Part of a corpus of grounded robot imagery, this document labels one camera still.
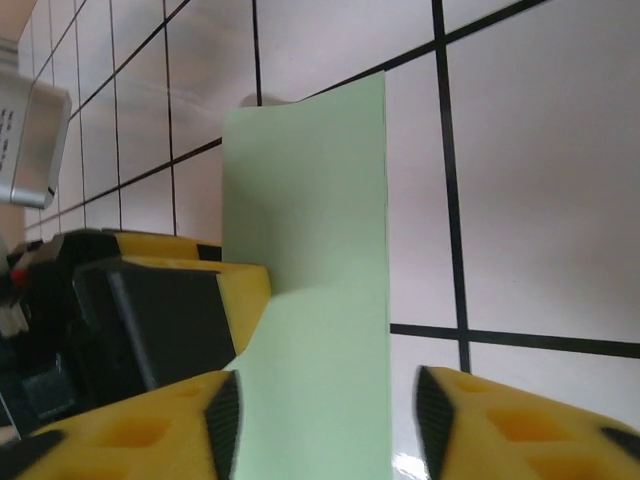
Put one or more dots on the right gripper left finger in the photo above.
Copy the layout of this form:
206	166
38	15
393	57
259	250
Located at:
125	440

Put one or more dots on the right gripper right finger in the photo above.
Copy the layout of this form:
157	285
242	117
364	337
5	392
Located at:
525	440

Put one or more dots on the light green cloth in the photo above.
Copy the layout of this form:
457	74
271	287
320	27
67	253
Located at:
310	250

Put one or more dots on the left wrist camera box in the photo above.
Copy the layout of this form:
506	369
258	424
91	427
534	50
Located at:
30	140

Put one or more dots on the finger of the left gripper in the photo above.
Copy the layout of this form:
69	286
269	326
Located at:
165	247
175	315

